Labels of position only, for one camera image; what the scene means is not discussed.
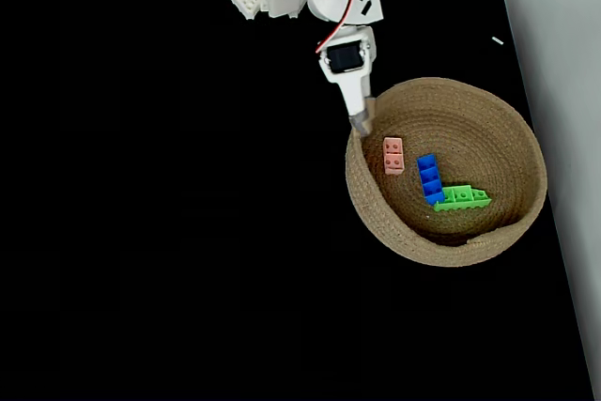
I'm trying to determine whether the woven rope basket tray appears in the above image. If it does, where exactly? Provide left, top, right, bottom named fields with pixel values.
left=345, top=76, right=549, bottom=269

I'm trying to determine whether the red white black wrist cable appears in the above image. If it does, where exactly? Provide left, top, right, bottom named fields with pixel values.
left=315, top=0, right=359, bottom=54

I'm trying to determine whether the pink lego block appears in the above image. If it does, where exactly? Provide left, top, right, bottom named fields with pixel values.
left=381, top=136, right=407, bottom=177

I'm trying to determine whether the blue lego block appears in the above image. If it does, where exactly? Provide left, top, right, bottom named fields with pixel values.
left=415, top=152, right=446, bottom=208

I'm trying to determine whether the green lego block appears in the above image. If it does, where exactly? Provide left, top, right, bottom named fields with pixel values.
left=432, top=183, right=493, bottom=213

